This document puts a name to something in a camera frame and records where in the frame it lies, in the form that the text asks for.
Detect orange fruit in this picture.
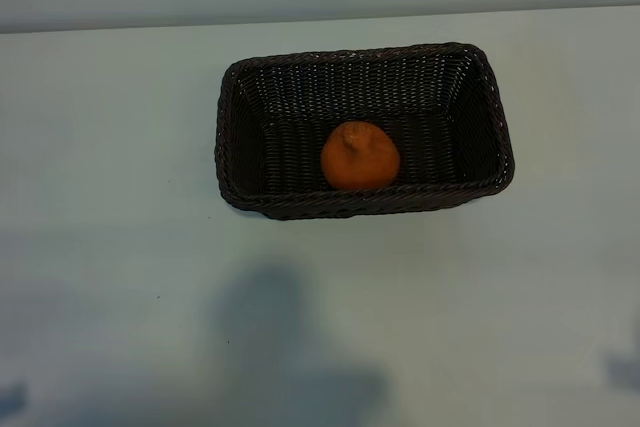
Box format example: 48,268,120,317
319,120,402,192

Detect dark brown woven basket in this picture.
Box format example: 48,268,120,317
213,40,516,222

